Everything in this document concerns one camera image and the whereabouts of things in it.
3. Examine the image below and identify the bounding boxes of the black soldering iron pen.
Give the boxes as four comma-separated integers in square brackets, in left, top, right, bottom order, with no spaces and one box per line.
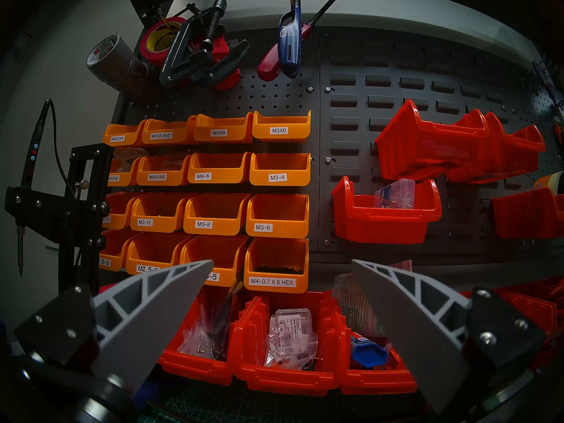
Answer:
[17,100,53,277]

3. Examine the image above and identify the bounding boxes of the black brown handled tool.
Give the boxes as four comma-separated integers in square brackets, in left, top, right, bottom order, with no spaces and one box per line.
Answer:
[211,280,245,361]

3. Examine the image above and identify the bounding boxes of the red hanging storage bin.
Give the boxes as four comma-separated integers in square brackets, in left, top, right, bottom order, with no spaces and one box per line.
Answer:
[490,187,564,240]
[445,112,547,184]
[330,176,442,245]
[375,99,490,182]

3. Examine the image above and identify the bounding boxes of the large orange white tape roll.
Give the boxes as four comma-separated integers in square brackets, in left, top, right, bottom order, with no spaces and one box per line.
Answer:
[533,171,564,196]

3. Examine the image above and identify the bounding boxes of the grey pegboard back panel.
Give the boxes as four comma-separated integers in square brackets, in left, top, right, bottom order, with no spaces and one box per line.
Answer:
[110,26,564,268]

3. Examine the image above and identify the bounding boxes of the yellow bin labelled M2.5-8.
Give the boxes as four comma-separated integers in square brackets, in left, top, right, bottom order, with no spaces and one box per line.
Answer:
[98,229,141,272]

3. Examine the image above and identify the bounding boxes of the yellow bin labelled M3X8 BAD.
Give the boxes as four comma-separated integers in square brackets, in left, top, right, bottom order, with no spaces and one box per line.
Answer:
[141,117,197,146]

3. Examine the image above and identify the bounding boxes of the black soldering iron stand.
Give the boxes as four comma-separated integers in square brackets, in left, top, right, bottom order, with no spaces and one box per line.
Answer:
[4,144,116,295]

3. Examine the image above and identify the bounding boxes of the yellow bin labelled M3X5X4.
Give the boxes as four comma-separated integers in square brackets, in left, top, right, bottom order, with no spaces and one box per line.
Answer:
[103,122,146,147]

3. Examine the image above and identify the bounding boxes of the yellow bin labelled M2.5-6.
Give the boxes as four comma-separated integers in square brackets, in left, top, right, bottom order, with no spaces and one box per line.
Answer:
[126,232,194,276]

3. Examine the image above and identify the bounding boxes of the clear plastic parts box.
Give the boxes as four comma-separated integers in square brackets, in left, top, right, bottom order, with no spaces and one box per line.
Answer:
[374,178,416,210]

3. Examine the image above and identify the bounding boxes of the yellow bin labelled M3-6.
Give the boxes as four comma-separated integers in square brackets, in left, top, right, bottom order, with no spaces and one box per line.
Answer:
[245,194,310,239]

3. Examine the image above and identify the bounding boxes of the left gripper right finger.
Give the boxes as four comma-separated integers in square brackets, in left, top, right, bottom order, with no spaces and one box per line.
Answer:
[351,259,548,415]

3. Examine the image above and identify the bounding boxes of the grey duct tape roll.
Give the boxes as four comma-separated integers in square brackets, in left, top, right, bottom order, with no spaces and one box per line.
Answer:
[86,35,148,90]

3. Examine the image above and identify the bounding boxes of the red yellow tape roll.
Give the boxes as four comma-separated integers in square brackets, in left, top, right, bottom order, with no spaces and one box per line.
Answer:
[140,16,188,68]

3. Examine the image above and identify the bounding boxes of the yellow bin labelled M3-8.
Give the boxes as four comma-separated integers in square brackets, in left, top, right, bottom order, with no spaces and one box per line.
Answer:
[183,193,252,236]

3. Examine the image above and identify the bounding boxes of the yellow bin labelled M3-4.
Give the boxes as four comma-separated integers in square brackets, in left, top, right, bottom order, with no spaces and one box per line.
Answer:
[249,153,311,187]

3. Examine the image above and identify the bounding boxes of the blue plastic cap piece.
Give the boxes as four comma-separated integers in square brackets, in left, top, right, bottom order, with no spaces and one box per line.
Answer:
[350,334,390,369]

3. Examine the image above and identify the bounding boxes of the red stackable storage bin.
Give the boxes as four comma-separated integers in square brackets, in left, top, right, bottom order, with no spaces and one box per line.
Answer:
[330,290,418,396]
[158,286,258,386]
[233,292,346,397]
[460,276,564,365]

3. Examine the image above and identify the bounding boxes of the clear bag brass screws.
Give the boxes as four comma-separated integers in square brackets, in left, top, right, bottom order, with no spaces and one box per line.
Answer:
[178,303,216,361]

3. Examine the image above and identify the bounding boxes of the yellow bin labelled M4-0.7 HEX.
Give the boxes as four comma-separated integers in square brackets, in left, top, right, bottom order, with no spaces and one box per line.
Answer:
[243,237,310,293]

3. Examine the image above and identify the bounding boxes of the clear labelled screw bags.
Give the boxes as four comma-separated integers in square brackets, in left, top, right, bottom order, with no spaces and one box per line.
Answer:
[263,308,319,371]

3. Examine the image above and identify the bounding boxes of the yellow bin labelled M2.5-5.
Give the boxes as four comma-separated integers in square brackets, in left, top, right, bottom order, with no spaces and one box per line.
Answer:
[178,235,249,288]

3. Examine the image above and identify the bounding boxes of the blue utility lighter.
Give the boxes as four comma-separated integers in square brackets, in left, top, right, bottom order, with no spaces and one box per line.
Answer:
[277,0,304,80]

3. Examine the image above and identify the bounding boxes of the clear packet of parts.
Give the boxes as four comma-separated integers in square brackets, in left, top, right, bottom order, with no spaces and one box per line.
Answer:
[331,261,412,339]

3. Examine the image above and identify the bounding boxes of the yellow bin labelled M3-12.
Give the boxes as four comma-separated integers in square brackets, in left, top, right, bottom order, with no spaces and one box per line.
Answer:
[130,193,194,233]

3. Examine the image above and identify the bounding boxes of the yellow bin labelled M4-6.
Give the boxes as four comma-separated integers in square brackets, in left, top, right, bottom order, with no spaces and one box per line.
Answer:
[187,152,252,184]

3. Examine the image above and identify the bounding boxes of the yellow bin labelled M4X6X6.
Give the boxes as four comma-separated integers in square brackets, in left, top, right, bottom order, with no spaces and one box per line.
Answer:
[108,158,141,187]

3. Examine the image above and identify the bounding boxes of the purple handled scissors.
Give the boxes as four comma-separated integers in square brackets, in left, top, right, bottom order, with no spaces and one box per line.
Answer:
[531,60,564,108]

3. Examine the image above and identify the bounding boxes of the black screw clamp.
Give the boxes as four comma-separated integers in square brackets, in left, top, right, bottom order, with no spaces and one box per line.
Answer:
[159,0,250,89]

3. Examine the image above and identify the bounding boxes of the red utility lighter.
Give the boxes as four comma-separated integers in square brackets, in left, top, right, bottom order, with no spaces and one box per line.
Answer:
[257,0,341,82]

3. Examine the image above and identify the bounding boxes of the yellow bin labelled M3-16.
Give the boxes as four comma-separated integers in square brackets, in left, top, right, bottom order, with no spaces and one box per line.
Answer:
[102,192,141,230]

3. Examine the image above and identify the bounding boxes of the yellow bin labelled M4X4X6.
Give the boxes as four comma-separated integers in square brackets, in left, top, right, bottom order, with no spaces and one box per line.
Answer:
[136,155,192,187]

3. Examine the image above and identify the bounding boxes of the yellow bin labelled M3X6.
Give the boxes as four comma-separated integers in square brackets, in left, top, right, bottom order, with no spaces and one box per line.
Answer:
[252,110,312,143]

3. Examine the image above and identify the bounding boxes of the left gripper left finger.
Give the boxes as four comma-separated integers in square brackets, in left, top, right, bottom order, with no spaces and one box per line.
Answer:
[15,259,215,394]

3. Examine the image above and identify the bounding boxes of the green cutting mat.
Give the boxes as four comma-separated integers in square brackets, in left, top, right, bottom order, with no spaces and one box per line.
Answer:
[137,378,432,423]

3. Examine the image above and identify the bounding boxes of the red clamp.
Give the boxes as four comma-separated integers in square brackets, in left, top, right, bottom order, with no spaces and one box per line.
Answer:
[200,34,242,91]

